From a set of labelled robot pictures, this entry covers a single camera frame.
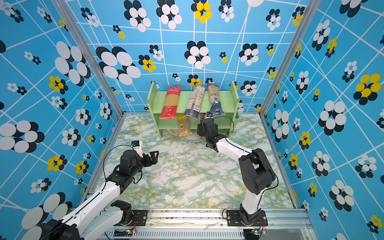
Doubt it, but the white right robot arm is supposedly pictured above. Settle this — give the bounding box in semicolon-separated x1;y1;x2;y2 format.
198;118;278;226

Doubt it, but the dark blue spaghetti box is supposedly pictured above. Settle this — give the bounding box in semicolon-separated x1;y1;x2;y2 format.
200;113;207;121

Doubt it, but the green wooden shelf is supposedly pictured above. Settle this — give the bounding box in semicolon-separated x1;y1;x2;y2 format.
147;82;240;137

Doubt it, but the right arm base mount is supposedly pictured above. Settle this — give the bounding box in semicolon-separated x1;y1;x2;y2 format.
222;209;269;229

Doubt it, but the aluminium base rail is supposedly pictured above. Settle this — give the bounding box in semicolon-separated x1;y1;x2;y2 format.
96;209;317;240

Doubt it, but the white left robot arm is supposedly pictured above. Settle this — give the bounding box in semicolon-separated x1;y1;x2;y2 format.
40;149;159;240

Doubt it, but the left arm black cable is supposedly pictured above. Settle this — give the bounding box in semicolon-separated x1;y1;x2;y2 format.
101;144;143;193

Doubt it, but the yellow label spaghetti bag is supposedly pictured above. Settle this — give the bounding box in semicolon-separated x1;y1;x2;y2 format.
178;114;193;137

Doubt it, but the aluminium frame post left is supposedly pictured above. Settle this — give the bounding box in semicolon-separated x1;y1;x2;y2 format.
52;1;124;118

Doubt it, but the aluminium frame post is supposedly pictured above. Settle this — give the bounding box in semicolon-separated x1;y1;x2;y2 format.
52;1;124;118
259;0;321;118

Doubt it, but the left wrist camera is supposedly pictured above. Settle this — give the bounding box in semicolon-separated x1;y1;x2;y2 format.
131;141;143;158

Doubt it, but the clear blue-end spaghetti bag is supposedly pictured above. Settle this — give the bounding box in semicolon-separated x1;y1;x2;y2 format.
207;82;225;116

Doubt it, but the red spaghetti bag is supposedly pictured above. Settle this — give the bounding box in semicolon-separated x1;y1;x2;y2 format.
160;86;182;119

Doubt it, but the aluminium frame post right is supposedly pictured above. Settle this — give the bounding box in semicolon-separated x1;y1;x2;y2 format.
259;0;321;118

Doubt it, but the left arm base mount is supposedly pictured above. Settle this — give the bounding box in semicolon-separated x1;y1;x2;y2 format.
108;200;148;227

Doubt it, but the blue label spaghetti bag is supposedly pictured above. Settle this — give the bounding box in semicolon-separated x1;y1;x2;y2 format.
184;86;206;119

